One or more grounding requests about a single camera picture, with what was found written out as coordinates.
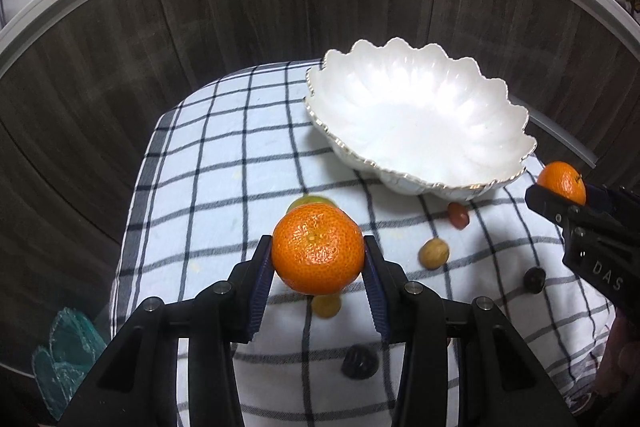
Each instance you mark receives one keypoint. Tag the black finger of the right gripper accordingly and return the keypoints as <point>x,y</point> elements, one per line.
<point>607,199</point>
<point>553,207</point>

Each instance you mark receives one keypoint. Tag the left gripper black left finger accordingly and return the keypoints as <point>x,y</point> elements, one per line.
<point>134,382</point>

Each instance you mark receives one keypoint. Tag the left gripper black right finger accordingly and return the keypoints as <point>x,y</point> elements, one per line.
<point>500,381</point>

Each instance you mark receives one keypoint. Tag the orange mandarin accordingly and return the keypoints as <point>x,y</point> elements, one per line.
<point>563,179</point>
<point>317,249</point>

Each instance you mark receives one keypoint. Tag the small dark grape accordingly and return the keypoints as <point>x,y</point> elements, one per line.
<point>534,280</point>

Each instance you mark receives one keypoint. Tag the red grape tomato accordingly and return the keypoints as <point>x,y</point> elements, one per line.
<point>458,215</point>

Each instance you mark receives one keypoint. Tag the tan round longan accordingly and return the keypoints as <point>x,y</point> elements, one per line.
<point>434,254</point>

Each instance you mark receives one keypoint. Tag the large dark plum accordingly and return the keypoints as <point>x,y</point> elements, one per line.
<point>359,363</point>

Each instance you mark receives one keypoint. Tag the small tan longan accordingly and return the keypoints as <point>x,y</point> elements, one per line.
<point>326,306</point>

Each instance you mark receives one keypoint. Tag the green round fruit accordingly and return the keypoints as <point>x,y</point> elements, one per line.
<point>310,199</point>

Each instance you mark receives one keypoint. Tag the person's right hand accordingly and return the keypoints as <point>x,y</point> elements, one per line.
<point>618,373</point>

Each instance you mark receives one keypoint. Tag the white scalloped ceramic bowl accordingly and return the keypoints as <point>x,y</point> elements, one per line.
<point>421,121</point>

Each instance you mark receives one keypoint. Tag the white blue checkered cloth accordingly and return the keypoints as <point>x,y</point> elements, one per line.
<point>220,171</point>

